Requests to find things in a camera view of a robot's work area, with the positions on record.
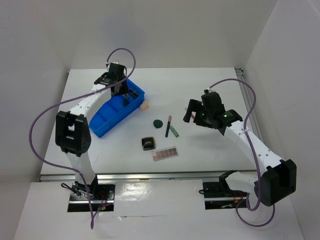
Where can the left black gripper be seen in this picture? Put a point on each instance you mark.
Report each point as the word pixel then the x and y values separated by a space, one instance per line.
pixel 124 89

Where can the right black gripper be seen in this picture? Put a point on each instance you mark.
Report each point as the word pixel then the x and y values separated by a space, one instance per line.
pixel 196 106

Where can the black gold lipstick tube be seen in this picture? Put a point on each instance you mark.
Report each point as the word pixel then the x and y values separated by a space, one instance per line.
pixel 133 94

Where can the blue plastic organizer bin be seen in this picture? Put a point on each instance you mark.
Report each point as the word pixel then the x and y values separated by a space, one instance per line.
pixel 113 111

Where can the dark green powder puff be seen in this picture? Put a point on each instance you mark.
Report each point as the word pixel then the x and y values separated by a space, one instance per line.
pixel 157 123

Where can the black square compact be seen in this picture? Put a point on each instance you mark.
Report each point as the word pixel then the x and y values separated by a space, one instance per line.
pixel 148 143

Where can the eyeshadow palette clear case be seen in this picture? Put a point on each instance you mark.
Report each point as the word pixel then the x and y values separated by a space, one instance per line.
pixel 165 153

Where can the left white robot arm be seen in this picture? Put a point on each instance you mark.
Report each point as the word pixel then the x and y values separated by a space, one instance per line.
pixel 72 132

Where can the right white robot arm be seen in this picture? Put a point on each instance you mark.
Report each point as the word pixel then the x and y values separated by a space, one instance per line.
pixel 275 179

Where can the beige makeup sponge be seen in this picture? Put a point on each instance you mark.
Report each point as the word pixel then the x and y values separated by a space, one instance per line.
pixel 145 105

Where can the red lip gloss tube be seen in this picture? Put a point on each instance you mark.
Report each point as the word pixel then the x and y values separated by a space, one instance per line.
pixel 192 116

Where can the dark green gold mascara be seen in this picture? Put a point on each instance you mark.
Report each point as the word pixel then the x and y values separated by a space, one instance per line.
pixel 168 126

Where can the green transparent lip balm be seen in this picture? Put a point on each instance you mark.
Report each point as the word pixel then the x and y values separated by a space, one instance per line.
pixel 174 131

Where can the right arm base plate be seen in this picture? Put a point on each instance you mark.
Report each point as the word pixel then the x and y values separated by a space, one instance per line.
pixel 216 197

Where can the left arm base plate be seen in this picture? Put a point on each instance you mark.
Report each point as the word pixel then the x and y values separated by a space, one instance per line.
pixel 103 200

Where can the front aluminium rail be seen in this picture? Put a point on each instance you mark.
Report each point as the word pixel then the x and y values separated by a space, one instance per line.
pixel 113 177

